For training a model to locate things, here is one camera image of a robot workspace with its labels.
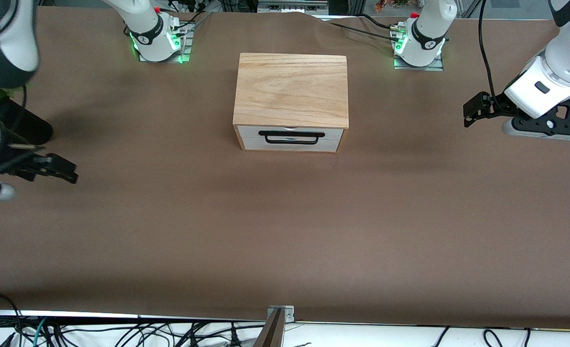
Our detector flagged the white-front drawer with black handle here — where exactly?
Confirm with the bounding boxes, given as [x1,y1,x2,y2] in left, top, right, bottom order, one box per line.
[237,126,345,152]

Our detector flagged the light wooden drawer cabinet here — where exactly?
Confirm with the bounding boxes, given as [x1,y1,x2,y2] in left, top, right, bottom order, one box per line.
[232,53,350,154]

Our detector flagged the black cylindrical vase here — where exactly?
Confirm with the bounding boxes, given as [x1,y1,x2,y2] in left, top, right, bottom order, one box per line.
[0,98,53,146]

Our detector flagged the orange dried flowers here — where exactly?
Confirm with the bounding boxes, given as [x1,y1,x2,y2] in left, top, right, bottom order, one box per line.
[373,0,411,13]

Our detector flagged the brown table cover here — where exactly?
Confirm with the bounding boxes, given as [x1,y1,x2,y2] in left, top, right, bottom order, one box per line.
[0,7,570,331]

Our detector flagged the brown angled beam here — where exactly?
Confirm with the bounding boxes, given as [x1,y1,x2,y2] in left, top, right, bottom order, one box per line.
[253,308,285,347]

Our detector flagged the black right camera mount bracket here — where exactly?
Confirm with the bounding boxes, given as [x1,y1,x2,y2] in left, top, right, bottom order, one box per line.
[0,153,25,184]

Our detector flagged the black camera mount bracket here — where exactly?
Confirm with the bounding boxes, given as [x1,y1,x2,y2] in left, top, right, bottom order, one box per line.
[513,96,570,141]
[0,153,25,184]

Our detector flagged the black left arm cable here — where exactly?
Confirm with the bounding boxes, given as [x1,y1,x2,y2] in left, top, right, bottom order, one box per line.
[477,0,501,105]

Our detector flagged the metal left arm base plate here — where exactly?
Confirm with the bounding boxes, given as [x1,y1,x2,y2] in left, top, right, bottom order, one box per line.
[393,52,444,72]

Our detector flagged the black left camera mount bracket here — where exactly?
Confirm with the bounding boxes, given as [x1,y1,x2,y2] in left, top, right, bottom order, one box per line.
[513,96,570,141]

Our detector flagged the long black cable on cover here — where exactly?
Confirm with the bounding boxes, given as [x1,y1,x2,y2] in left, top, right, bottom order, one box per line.
[314,14,401,40]

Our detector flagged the teal cable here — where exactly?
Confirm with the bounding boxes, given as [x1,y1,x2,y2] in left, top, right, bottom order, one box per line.
[24,317,50,347]

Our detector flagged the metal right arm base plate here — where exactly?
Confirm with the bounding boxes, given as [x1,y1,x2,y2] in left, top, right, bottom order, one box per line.
[137,21,195,64]

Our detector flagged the aluminium frame rail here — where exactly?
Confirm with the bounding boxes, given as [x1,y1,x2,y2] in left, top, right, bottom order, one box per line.
[258,0,330,14]

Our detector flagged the grey metal clamp bracket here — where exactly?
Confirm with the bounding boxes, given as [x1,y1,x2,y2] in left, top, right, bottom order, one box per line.
[267,305,295,323]

